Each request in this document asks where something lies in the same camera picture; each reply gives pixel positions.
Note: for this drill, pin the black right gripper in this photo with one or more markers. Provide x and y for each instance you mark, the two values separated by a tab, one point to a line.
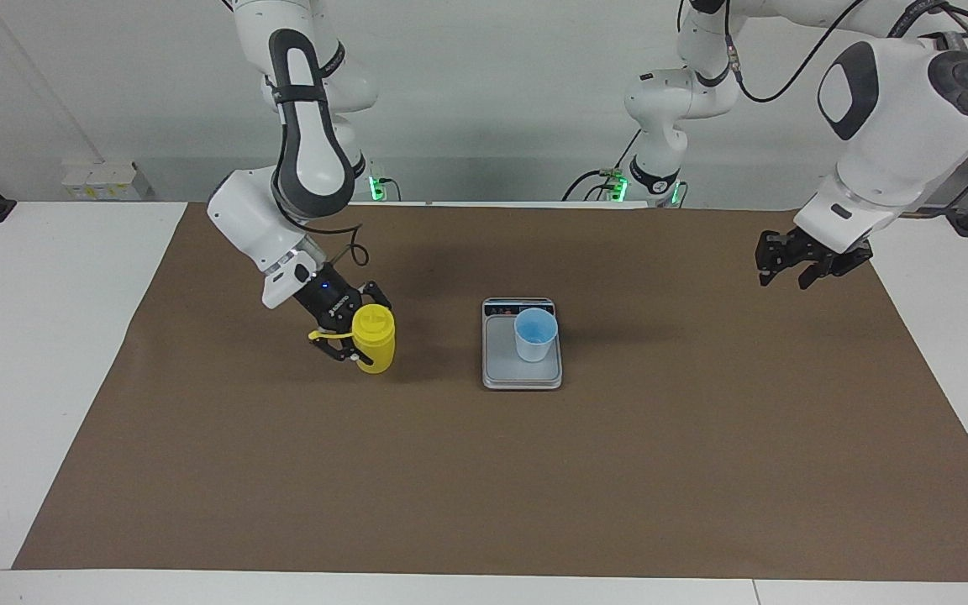
328	298

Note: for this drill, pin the silver digital kitchen scale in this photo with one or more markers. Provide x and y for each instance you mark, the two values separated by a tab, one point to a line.
501	370

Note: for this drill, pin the brown table mat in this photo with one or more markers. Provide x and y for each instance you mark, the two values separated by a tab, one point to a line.
450	470

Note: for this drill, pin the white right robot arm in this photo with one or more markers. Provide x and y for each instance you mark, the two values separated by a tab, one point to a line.
244	223

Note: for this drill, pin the light blue plastic cup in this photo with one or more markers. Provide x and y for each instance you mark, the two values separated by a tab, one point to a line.
534	340

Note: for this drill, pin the yellow squeeze bottle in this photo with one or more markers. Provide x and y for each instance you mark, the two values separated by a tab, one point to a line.
376	344

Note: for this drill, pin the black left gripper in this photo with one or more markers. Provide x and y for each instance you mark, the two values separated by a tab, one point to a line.
820	248

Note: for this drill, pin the white socket box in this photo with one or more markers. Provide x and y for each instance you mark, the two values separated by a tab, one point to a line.
102	181

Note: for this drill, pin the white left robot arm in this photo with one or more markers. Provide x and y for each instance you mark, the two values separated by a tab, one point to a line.
896	126

